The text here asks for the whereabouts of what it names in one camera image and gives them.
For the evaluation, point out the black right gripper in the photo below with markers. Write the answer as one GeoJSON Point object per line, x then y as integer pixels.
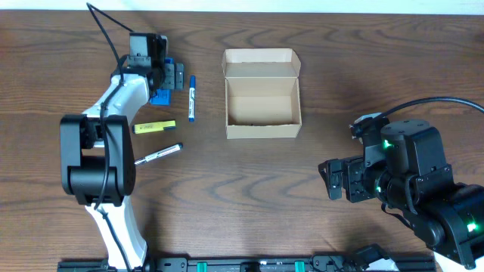
{"type": "Point", "coordinates": [354, 169]}

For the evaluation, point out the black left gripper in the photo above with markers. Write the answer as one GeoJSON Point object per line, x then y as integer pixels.
{"type": "Point", "coordinates": [179, 75]}

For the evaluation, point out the blue plastic staple remover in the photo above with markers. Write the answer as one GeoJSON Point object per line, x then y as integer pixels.
{"type": "Point", "coordinates": [163, 94]}

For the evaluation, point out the brown cardboard box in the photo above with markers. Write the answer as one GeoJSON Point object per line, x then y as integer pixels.
{"type": "Point", "coordinates": [262, 97]}

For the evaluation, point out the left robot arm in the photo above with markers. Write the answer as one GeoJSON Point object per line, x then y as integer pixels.
{"type": "Point", "coordinates": [97, 157]}

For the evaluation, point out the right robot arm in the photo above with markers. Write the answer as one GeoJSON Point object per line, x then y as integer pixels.
{"type": "Point", "coordinates": [404, 166]}

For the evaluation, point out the blue whiteboard marker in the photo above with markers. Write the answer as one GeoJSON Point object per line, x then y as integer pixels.
{"type": "Point", "coordinates": [192, 93]}

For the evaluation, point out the yellow highlighter pen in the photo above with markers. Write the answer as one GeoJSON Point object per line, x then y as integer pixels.
{"type": "Point", "coordinates": [151, 127]}

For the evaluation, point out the black whiteboard marker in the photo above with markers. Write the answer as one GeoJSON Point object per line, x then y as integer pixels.
{"type": "Point", "coordinates": [160, 154]}

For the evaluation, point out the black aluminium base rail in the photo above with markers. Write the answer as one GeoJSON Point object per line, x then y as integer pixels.
{"type": "Point", "coordinates": [368, 258]}

